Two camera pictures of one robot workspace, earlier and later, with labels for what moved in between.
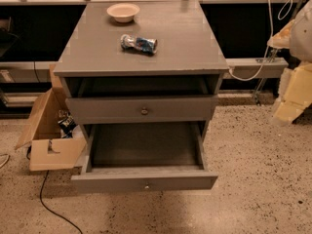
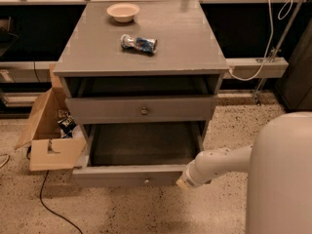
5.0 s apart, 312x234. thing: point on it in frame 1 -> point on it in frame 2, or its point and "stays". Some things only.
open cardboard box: [49, 147] stays
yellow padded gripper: [302, 36] -> [189, 176]
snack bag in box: [66, 125] stays
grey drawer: [144, 156] stays
